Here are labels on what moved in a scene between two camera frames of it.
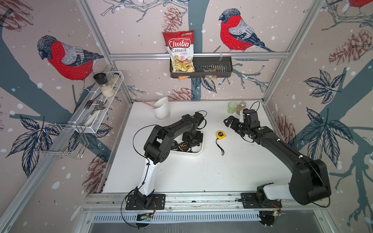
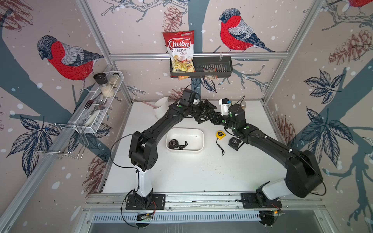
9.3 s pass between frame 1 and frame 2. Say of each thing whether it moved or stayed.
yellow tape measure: stayed
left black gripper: moved
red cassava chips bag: stayed
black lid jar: stayed
